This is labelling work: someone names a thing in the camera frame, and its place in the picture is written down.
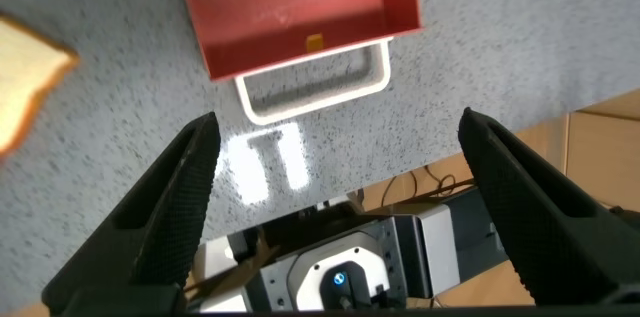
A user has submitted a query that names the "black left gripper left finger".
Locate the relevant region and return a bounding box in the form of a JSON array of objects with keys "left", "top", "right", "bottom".
[{"left": 42, "top": 111, "right": 222, "bottom": 316}]

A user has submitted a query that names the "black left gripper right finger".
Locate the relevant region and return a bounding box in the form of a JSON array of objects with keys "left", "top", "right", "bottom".
[{"left": 457, "top": 106, "right": 640, "bottom": 308}]

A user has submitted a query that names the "red drawer with white handle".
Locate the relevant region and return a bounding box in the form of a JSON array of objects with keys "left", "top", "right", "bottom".
[{"left": 173, "top": 0, "right": 424, "bottom": 127}]

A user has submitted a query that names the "grey white robot base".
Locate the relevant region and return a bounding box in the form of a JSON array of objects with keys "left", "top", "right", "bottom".
[{"left": 189, "top": 186, "right": 507, "bottom": 314}]

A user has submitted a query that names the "large white bread slice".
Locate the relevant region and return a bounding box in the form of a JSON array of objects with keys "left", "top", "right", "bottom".
[{"left": 0, "top": 13, "right": 81, "bottom": 157}]

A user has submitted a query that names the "black floor cable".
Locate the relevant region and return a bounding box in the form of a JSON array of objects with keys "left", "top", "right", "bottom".
[{"left": 378, "top": 164, "right": 477, "bottom": 209}]

